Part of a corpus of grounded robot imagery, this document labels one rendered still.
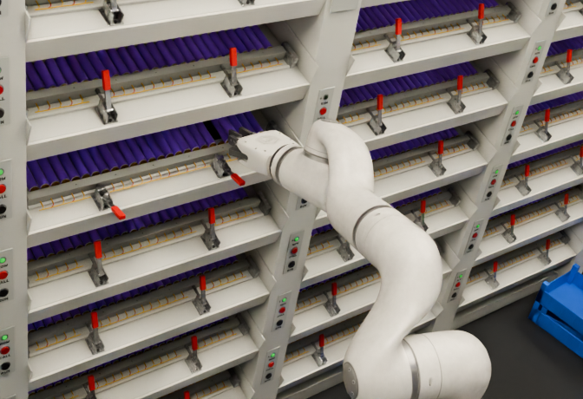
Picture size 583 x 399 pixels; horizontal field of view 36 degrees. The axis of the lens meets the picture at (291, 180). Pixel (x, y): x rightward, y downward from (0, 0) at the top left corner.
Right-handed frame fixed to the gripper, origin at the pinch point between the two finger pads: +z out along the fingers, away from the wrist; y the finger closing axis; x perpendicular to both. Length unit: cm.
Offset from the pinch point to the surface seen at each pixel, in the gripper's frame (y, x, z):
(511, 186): -107, 44, 13
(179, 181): 12.9, 7.5, 2.8
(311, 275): -28, 46, 9
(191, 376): 5, 65, 13
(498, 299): -123, 94, 23
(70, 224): 37.3, 9.1, 0.7
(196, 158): 7.9, 4.1, 4.3
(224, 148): 0.9, 3.7, 4.6
